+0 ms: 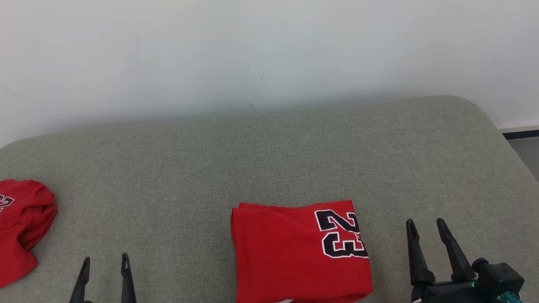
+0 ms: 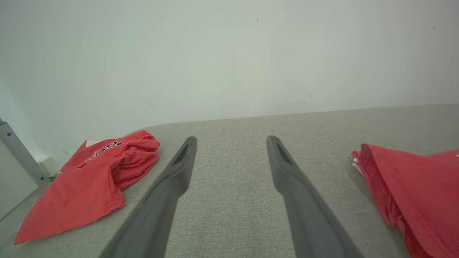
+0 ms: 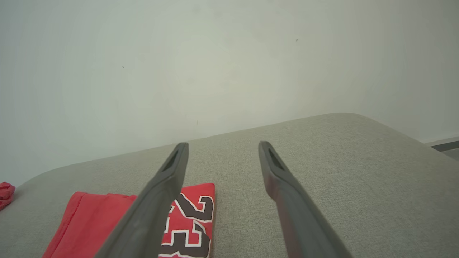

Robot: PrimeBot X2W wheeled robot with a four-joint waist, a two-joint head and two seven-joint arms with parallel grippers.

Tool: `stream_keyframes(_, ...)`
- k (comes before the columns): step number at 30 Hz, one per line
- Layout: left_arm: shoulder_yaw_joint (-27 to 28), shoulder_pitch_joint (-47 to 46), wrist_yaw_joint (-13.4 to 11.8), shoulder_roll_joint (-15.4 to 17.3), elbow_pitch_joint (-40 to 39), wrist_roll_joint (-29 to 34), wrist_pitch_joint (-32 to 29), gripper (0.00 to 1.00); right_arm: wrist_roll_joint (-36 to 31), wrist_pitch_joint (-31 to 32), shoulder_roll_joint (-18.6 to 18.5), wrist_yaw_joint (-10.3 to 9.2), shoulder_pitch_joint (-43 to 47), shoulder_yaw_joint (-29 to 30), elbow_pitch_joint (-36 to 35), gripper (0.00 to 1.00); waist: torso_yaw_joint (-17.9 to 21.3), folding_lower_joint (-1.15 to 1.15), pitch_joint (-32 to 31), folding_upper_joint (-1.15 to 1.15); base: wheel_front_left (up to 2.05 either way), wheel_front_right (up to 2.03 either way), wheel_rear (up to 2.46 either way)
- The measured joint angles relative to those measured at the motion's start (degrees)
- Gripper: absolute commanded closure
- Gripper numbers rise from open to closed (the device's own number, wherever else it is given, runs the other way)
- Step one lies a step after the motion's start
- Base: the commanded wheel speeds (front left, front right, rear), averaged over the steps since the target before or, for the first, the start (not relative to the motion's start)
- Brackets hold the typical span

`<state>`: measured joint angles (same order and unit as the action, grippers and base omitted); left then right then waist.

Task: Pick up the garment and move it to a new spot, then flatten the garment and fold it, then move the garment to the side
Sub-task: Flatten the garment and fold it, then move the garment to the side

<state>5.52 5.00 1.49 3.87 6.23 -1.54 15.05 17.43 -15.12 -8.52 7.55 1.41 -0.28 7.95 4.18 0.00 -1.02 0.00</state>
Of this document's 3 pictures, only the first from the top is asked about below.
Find red jersey with large 23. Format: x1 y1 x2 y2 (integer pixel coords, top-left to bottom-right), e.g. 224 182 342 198
230 199 374 303

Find right camera cable teal plug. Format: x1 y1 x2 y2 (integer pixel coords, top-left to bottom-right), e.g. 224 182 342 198
496 290 523 303

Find red shorts with Bulls print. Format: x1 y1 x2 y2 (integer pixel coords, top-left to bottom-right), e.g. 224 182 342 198
0 179 58 289

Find black baseboard strip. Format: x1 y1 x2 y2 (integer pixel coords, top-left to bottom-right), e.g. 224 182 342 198
502 130 539 141

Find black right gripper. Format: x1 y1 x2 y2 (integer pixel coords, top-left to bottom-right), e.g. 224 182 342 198
406 218 485 303

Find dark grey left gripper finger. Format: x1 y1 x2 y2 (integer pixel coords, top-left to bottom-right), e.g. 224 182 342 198
120 252 138 303
69 256 91 303

